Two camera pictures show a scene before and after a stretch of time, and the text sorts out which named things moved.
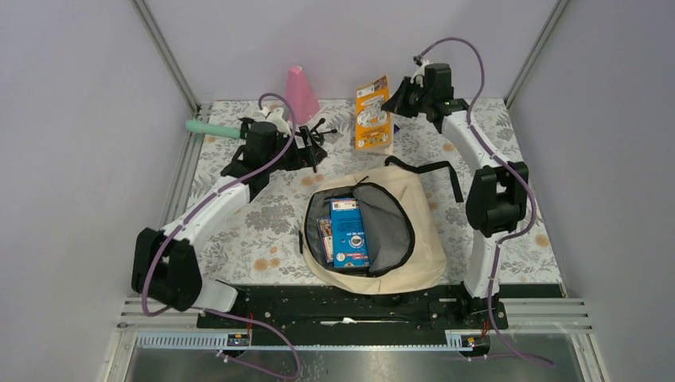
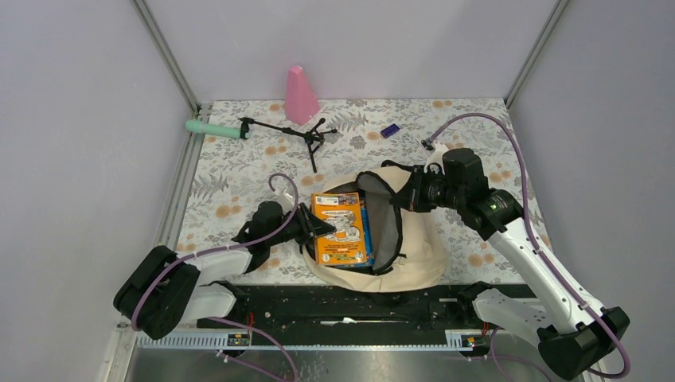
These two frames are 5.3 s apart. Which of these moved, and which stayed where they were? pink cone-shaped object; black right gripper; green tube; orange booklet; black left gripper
Moved: black right gripper; black left gripper; orange booklet
Stayed: pink cone-shaped object; green tube
